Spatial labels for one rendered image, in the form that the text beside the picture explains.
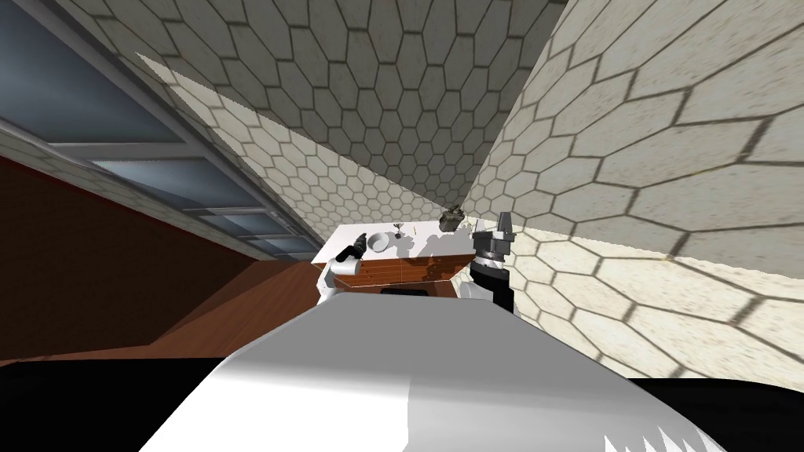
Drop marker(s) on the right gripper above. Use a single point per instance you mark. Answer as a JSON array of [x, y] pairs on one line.
[[490, 242]]

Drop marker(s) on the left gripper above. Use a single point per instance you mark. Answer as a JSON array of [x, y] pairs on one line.
[[353, 247]]

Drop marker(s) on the wooden sink cabinet white top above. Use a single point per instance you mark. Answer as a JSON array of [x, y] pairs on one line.
[[408, 267]]

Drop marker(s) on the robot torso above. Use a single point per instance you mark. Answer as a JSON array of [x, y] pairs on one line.
[[377, 376]]

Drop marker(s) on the large grey-framed window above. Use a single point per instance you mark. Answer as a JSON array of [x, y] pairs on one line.
[[50, 81]]

